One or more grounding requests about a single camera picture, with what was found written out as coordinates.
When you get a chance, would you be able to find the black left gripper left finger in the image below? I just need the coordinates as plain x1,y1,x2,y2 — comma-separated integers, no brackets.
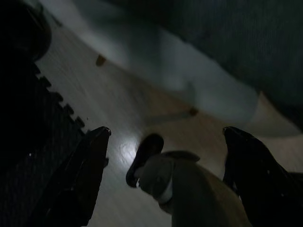
30,126,112,227

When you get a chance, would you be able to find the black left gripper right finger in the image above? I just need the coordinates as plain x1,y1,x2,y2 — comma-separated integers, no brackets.
222,126,303,227

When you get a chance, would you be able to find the blue fabric headboard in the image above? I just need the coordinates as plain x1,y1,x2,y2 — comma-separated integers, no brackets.
111,0,303,128

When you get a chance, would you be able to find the black foam puzzle mat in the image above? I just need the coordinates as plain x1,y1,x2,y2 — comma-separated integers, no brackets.
0,59,92,227

